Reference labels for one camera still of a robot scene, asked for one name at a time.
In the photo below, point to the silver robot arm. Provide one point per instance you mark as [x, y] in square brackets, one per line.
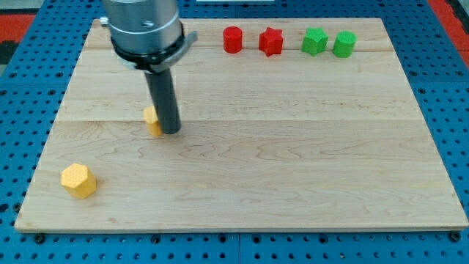
[148, 35]

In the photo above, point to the light wooden board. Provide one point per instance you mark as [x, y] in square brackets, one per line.
[282, 143]

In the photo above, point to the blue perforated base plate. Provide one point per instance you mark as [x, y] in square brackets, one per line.
[35, 80]

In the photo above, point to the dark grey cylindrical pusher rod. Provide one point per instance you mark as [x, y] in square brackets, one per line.
[164, 100]

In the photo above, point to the green star block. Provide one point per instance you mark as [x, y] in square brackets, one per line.
[314, 41]

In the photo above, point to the yellow heart block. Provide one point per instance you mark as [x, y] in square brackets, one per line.
[152, 122]

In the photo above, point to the red star block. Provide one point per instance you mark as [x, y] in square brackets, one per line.
[271, 41]

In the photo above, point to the yellow hexagon block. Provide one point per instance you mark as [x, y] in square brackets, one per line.
[78, 181]

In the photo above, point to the green cylinder block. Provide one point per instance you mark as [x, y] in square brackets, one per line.
[344, 44]

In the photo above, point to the red cylinder block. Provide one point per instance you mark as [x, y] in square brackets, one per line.
[233, 39]

